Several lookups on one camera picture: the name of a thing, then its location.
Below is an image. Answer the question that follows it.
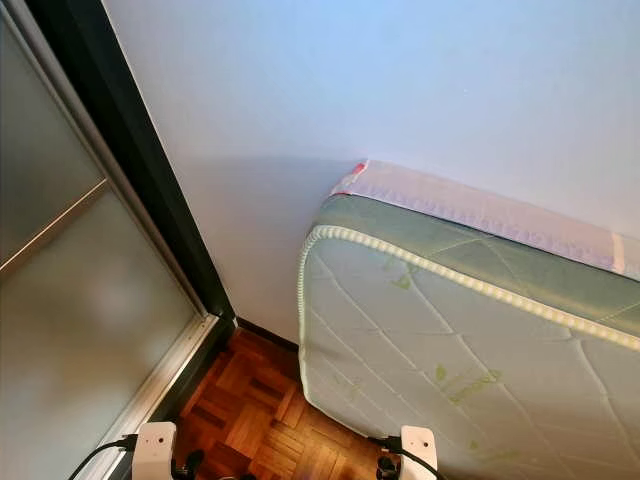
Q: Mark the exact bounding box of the green white quilted mattress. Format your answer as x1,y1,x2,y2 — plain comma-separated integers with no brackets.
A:
297,193,640,480

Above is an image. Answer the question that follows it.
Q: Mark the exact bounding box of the dark wooden baseboard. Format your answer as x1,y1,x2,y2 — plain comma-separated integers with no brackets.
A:
235,318,301,353

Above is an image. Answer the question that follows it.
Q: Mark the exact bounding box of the frosted glass wardrobe door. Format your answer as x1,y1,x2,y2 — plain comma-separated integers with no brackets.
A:
0,0,223,480

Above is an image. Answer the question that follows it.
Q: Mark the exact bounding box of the pink white wrapped mattress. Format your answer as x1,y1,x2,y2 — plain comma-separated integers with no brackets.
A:
332,160,640,279

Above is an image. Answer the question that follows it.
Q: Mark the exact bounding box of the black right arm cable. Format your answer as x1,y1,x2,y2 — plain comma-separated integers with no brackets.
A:
368,435,446,480

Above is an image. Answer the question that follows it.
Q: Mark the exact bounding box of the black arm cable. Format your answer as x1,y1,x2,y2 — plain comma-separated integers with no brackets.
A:
368,435,446,480
68,435,139,480

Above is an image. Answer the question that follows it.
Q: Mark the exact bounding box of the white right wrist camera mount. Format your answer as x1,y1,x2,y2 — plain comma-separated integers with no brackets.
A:
400,426,439,480

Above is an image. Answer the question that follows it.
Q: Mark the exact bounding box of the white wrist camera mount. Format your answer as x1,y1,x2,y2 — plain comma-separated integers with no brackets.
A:
135,422,178,480
400,426,439,480

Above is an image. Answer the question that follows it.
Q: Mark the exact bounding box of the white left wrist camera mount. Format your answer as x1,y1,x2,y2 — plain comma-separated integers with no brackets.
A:
135,422,178,480

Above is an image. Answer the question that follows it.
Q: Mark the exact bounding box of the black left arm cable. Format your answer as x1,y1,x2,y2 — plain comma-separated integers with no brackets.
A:
68,435,139,480

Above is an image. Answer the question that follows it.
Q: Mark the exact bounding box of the black wardrobe frame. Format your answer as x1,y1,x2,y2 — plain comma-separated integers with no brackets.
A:
25,0,239,480

